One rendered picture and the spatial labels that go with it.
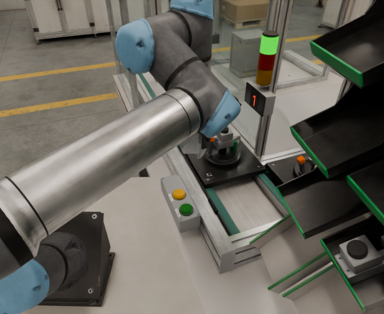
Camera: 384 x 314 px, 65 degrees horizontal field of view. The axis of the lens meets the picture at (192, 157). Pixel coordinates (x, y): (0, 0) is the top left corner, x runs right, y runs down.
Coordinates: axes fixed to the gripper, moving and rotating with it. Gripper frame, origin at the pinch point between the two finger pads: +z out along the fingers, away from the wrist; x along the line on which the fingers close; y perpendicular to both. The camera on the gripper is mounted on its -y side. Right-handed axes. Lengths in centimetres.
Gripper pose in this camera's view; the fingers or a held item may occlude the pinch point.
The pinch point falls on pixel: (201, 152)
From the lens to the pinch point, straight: 74.9
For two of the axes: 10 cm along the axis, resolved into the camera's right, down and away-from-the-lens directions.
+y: -9.4, 2.2, -2.7
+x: 3.5, 5.8, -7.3
